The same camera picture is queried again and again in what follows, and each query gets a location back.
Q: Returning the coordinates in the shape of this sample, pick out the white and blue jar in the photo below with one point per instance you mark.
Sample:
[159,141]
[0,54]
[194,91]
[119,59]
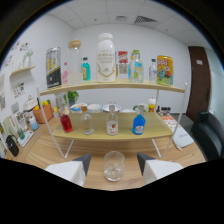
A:
[33,124]

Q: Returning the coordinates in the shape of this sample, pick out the white tray with teal cup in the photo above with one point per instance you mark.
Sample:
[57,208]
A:
[26,139]

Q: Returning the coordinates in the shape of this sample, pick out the wide white bowl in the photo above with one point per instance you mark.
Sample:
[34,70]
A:
[107,107]

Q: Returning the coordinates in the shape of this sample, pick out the small pink bottle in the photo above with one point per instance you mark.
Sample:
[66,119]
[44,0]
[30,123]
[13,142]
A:
[65,76]

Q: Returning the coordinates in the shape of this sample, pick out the blue liquid glass bottle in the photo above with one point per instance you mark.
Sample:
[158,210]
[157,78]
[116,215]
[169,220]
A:
[139,126]

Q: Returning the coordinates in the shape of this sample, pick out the red wall poster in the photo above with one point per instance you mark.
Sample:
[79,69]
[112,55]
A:
[123,61]

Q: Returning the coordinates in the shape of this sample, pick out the white pouch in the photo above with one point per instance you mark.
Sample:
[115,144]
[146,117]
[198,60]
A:
[183,138]

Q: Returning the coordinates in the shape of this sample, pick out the red liquid glass bottle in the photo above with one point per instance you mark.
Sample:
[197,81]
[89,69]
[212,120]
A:
[66,124]

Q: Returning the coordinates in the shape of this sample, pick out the clear bottle with green cap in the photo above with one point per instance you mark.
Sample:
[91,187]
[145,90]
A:
[137,68]

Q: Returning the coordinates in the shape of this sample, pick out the orange basket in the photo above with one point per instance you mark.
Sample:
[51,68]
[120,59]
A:
[43,114]

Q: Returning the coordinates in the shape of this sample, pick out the small white bowl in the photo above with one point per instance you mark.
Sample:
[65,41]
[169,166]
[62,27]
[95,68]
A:
[94,108]

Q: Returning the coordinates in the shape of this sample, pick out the clear bottle with orange cap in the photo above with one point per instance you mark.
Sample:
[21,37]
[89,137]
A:
[87,125]

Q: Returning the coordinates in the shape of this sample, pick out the clear bottle with white cap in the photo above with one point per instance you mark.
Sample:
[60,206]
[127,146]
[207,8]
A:
[112,126]

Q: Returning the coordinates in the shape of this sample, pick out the silver black soda water can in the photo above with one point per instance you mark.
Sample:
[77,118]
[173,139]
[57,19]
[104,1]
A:
[53,68]

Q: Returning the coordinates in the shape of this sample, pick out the large white bottle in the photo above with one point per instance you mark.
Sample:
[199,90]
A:
[106,60]

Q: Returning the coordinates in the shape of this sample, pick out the clear drinking glass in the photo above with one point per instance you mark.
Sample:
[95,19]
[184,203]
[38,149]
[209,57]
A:
[114,168]

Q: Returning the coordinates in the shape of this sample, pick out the ceiling air vent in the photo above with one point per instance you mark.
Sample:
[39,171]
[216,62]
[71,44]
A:
[146,20]

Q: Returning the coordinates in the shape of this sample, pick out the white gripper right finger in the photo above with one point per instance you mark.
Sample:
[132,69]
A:
[158,169]

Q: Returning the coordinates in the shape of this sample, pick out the green potted plant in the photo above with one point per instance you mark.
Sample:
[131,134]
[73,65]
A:
[73,96]

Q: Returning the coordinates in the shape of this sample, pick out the white bottle with red cap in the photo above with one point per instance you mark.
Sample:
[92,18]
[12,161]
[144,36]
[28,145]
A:
[152,105]

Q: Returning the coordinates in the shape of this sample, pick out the yellow printed can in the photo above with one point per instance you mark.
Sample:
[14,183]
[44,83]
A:
[165,70]

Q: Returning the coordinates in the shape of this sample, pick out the black handbag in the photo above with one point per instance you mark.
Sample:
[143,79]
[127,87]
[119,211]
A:
[12,146]

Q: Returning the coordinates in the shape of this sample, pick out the wooden wall shelf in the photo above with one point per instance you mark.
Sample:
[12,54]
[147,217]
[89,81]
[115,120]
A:
[22,70]

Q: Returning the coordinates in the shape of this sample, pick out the orange printed paper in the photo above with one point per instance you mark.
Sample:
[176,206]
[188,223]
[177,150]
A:
[171,123]

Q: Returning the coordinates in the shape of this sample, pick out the clear bottle with blue cap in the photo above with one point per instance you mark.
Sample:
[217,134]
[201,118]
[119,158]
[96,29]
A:
[153,71]

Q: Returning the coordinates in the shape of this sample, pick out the white frame wooden shelf rack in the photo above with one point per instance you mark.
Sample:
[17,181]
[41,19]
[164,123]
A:
[110,133]

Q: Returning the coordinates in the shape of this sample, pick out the small teal bottle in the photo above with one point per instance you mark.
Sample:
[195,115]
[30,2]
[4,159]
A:
[86,70]

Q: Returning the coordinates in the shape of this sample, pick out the glass jar with cork lid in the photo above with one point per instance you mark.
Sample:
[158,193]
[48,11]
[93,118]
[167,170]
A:
[75,65]

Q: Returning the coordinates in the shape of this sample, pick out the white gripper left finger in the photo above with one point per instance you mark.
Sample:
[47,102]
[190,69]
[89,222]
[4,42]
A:
[68,170]

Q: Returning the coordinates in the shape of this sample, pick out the black chair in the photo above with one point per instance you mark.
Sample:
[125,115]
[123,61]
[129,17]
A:
[210,133]

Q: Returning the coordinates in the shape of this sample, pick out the brown door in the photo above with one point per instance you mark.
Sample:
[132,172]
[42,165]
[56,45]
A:
[199,83]

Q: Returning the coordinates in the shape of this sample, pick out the blue rimmed bowl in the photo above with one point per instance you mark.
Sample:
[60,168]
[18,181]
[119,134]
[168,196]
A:
[78,107]

